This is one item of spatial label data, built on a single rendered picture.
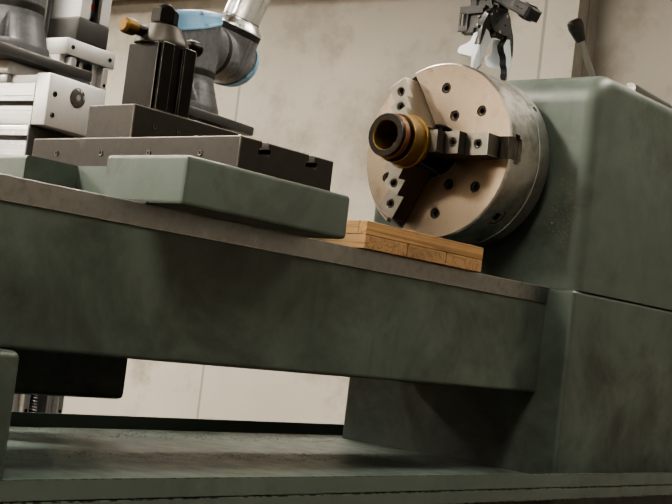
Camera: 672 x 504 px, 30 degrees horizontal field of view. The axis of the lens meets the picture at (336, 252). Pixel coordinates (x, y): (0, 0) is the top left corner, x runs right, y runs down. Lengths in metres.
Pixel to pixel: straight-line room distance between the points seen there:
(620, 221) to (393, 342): 0.62
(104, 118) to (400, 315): 0.52
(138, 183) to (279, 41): 4.96
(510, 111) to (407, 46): 3.89
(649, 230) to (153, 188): 1.19
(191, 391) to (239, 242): 4.88
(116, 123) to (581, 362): 0.94
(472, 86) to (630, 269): 0.46
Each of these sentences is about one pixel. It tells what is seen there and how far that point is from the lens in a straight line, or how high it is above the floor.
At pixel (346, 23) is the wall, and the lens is 6.25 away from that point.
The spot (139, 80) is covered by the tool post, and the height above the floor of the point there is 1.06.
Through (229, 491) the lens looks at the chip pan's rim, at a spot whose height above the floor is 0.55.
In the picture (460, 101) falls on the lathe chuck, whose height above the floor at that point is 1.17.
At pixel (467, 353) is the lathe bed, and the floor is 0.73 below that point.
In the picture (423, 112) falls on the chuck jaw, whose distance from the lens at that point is 2.22.
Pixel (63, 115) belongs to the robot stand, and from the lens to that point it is 2.20.
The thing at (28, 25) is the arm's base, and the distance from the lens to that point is 2.33.
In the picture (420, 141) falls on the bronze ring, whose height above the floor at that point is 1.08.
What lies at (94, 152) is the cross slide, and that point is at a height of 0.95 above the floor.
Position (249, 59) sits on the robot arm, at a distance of 2.84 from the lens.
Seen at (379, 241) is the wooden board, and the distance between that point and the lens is 1.81.
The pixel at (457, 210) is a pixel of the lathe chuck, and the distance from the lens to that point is 2.17.
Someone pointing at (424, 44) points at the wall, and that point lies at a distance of 5.98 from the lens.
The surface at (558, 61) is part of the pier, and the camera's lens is 5.41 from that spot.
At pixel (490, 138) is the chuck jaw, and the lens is 2.12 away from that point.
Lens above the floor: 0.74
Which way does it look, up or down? 4 degrees up
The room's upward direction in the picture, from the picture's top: 7 degrees clockwise
